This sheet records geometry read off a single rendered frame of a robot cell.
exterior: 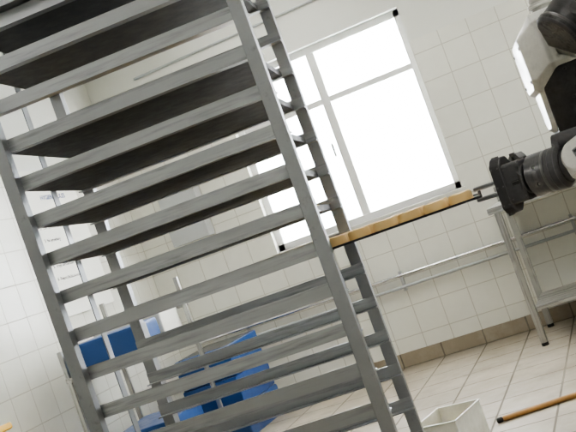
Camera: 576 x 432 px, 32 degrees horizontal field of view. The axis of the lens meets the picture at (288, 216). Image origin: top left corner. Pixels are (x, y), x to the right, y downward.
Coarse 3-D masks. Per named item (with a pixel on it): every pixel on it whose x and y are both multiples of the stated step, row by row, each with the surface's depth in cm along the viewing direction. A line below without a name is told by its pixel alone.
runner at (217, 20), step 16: (208, 16) 214; (224, 16) 213; (176, 32) 215; (192, 32) 215; (208, 32) 216; (128, 48) 217; (144, 48) 216; (160, 48) 216; (96, 64) 218; (112, 64) 218; (128, 64) 220; (48, 80) 220; (64, 80) 220; (80, 80) 219; (16, 96) 222; (32, 96) 221; (48, 96) 222; (0, 112) 223
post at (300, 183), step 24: (240, 0) 210; (240, 24) 210; (264, 72) 209; (264, 96) 209; (288, 144) 209; (288, 168) 209; (312, 216) 208; (312, 240) 209; (336, 264) 209; (336, 288) 208; (360, 336) 207; (360, 360) 208; (384, 408) 207
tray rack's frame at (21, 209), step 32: (0, 0) 219; (0, 128) 221; (32, 128) 244; (0, 160) 220; (32, 224) 220; (96, 224) 264; (32, 256) 219; (128, 288) 263; (64, 320) 219; (96, 320) 241; (64, 352) 219; (160, 384) 262; (96, 416) 218
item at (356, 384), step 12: (384, 372) 252; (396, 372) 251; (348, 384) 253; (360, 384) 253; (300, 396) 256; (312, 396) 255; (324, 396) 255; (336, 396) 252; (264, 408) 257; (276, 408) 257; (288, 408) 256; (300, 408) 253; (228, 420) 259; (240, 420) 259; (252, 420) 258; (264, 420) 255
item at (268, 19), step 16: (256, 0) 255; (272, 16) 254; (272, 32) 254; (288, 80) 254; (304, 112) 253; (304, 128) 254; (320, 144) 255; (320, 160) 253; (336, 192) 253; (336, 224) 253; (352, 256) 253; (368, 288) 252; (384, 352) 252; (400, 368) 253; (400, 384) 252; (416, 416) 251
